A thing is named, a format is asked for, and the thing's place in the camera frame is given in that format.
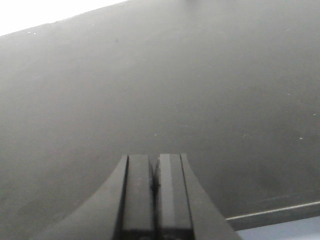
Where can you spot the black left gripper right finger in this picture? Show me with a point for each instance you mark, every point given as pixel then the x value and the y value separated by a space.
pixel 183 210

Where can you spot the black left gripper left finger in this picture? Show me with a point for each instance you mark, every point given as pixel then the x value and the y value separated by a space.
pixel 121 209

